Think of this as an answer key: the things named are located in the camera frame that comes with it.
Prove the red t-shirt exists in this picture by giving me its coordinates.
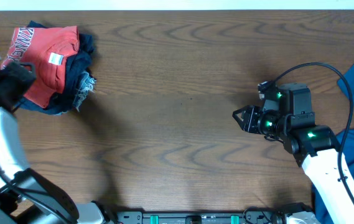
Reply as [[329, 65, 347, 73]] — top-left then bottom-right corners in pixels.
[[1, 26, 80, 108]]

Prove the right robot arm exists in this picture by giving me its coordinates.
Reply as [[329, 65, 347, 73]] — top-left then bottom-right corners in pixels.
[[232, 83, 354, 223]]

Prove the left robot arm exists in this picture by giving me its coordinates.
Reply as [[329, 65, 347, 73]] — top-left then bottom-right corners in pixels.
[[0, 62, 110, 224]]

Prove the folded dark navy garment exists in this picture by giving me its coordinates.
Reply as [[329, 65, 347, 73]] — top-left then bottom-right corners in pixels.
[[18, 34, 96, 115]]

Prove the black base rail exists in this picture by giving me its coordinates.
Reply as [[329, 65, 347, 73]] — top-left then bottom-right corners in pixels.
[[95, 202, 285, 224]]

